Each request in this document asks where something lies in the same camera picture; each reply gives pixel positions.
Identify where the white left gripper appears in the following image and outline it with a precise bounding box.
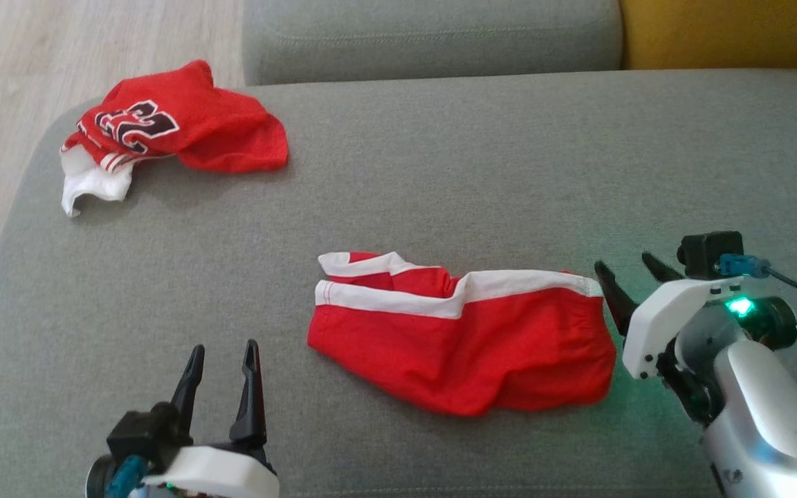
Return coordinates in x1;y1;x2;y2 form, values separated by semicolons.
141;339;280;498

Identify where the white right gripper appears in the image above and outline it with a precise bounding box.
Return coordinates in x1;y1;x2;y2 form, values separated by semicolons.
594;252;797;381

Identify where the red shorts white waistband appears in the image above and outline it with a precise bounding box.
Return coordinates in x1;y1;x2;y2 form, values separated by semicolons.
307;250;617;417

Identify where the red number 23 basketball jersey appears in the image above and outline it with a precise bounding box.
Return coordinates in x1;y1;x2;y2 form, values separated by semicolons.
59;59;290;219

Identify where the grey fabric sofa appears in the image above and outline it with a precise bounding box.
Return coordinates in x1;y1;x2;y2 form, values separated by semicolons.
0;68;797;498

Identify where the large yellow sofa cushion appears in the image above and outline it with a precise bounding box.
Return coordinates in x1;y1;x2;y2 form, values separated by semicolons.
620;0;797;71

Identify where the grey sofa back cushion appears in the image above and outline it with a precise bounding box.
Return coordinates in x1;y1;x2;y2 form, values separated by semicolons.
241;0;624;87

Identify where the left teal-plug camera cable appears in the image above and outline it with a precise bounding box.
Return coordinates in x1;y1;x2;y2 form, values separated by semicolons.
104;454;149;498

